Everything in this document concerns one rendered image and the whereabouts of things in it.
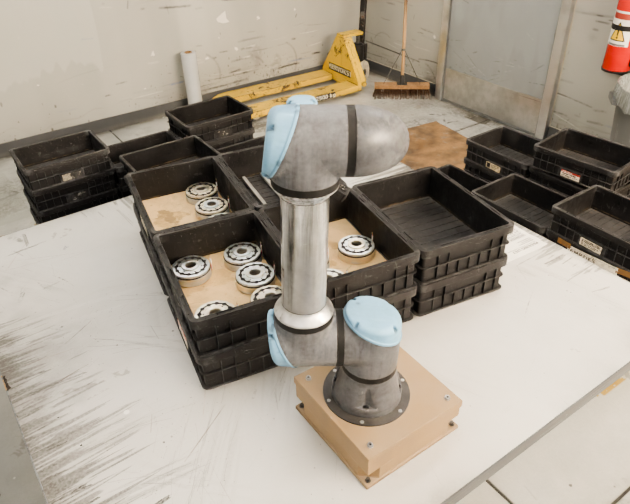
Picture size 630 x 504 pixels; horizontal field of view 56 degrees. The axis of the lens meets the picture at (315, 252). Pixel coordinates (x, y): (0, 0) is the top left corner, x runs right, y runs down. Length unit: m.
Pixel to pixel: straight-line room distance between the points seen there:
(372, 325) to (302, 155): 0.39
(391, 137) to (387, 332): 0.39
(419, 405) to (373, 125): 0.65
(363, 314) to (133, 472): 0.60
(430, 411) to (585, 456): 1.14
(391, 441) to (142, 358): 0.70
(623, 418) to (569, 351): 0.92
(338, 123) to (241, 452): 0.77
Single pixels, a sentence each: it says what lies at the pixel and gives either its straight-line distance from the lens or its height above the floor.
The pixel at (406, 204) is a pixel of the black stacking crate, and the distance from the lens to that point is 1.92.
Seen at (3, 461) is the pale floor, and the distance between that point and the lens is 2.50.
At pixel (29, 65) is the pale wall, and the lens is 4.64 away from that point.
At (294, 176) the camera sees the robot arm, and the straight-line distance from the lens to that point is 0.94.
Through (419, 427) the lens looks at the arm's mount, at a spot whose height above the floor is 0.79.
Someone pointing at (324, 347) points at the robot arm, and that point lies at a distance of 1.15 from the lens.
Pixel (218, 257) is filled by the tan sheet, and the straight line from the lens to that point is 1.69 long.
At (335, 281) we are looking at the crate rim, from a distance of 1.41.
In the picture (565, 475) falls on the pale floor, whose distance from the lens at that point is 2.31.
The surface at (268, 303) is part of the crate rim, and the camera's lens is 1.36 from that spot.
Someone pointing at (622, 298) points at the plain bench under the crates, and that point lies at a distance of 1.90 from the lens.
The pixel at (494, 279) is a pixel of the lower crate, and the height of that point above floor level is 0.75.
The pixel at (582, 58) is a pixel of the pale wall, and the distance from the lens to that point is 4.35.
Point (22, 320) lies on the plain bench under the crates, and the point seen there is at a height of 0.70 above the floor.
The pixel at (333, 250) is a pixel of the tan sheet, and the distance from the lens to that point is 1.69.
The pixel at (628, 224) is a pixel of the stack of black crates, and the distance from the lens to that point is 2.70.
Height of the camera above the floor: 1.79
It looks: 35 degrees down
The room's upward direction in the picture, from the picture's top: 2 degrees counter-clockwise
